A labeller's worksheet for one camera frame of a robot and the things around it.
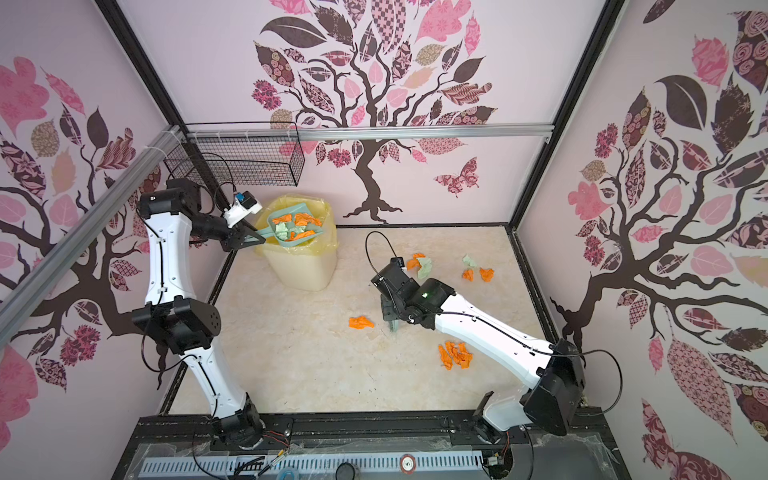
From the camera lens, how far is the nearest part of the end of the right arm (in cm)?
51

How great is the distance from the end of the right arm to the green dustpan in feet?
1.03

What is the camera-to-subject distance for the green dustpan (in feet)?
2.64
